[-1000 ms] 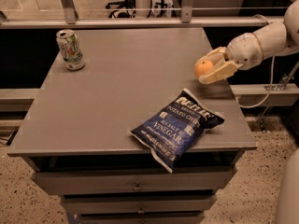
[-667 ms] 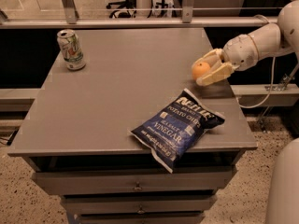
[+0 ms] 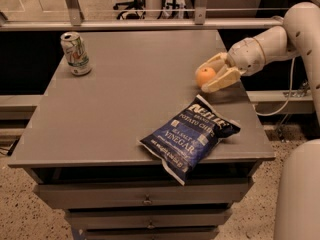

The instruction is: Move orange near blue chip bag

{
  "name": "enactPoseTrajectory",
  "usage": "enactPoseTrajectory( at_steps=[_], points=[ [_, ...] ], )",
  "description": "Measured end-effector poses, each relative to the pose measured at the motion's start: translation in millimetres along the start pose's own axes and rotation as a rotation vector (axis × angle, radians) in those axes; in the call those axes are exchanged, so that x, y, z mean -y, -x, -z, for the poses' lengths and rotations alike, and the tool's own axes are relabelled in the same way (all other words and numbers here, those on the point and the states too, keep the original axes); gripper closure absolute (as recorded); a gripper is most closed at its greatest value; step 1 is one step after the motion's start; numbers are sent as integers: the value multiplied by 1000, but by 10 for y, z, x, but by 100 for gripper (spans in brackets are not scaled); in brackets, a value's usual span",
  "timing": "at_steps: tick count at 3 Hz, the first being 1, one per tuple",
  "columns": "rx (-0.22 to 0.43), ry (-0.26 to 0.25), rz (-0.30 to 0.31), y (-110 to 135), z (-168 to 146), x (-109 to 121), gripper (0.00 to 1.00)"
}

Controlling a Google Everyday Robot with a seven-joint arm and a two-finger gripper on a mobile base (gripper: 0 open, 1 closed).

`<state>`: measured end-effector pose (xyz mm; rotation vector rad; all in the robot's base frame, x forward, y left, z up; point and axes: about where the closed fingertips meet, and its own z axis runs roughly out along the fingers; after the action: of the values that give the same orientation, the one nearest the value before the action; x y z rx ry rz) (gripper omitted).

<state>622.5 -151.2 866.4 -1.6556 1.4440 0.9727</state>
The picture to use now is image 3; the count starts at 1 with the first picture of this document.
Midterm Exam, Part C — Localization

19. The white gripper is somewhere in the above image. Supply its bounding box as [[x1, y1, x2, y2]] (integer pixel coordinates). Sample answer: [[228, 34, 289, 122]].
[[195, 38, 266, 93]]

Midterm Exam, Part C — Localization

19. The orange fruit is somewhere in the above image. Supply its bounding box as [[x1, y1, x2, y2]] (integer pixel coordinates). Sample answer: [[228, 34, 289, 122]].
[[196, 67, 216, 87]]

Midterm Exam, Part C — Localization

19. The blue kettle chip bag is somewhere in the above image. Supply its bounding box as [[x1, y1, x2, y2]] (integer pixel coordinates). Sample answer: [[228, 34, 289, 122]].
[[140, 95, 241, 185]]

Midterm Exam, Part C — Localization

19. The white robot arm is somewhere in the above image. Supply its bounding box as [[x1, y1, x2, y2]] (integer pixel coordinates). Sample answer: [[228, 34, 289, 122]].
[[196, 2, 320, 240]]

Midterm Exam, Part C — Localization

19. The black office chair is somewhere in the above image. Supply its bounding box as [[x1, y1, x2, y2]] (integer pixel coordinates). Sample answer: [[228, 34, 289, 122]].
[[111, 0, 147, 20]]

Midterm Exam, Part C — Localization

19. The white green soda can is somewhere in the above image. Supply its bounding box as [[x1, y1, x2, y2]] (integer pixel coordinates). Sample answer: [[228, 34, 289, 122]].
[[60, 32, 92, 76]]

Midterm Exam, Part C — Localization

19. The grey drawer cabinet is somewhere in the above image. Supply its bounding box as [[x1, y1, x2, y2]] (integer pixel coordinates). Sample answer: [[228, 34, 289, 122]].
[[10, 30, 274, 240]]

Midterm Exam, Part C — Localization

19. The white cable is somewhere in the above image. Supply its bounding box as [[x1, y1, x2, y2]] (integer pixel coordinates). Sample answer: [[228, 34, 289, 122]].
[[253, 57, 298, 118]]

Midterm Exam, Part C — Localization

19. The metal railing frame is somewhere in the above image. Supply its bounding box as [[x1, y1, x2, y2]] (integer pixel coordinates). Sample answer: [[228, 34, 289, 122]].
[[0, 0, 320, 31]]

